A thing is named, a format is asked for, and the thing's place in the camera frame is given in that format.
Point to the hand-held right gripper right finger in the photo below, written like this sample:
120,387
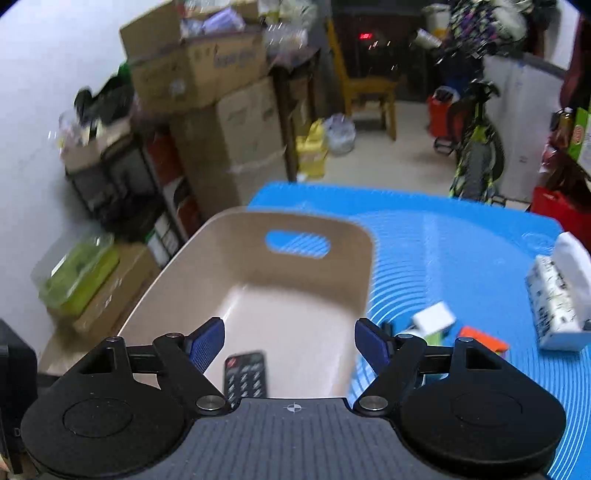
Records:
371,344

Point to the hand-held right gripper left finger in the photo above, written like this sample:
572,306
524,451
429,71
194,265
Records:
207,344

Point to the black remote control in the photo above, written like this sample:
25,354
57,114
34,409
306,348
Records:
244,378

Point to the white and green charger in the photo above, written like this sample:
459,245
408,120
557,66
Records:
431,318

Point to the beige plastic bin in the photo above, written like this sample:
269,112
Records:
286,295

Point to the orange and purple toy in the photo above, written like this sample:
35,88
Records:
480,341

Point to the low printed cardboard box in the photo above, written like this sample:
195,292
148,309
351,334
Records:
120,290

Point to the green container with clear lid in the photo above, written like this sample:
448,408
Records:
74,277

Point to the white and red appliance box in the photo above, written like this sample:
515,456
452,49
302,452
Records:
182,207

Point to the large taped cardboard box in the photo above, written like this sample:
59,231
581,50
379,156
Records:
258,184

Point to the black metal rack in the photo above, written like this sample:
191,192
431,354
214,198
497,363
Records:
115,184

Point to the tissue pack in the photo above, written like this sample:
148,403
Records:
554,295

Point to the yellow jug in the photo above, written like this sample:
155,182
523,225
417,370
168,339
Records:
311,150

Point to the plain brown cardboard box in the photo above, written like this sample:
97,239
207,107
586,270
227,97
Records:
194,138

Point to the clear plastic bag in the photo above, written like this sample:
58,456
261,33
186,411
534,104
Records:
340,134

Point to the green bicycle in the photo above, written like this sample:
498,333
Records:
478,152

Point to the beige paper bag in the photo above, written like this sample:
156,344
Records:
92,145

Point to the wooden chair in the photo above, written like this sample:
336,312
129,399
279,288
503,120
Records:
369,87

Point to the black bag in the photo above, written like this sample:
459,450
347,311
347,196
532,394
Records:
106,99

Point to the white freezer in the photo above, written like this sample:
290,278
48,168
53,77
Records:
526,124

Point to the open cardboard box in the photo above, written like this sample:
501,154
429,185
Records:
194,69

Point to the green and white box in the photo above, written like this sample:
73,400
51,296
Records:
581,138

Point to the dark appliance with red display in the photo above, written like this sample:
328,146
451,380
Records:
369,50

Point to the patterned backpack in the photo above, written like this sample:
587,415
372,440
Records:
485,23

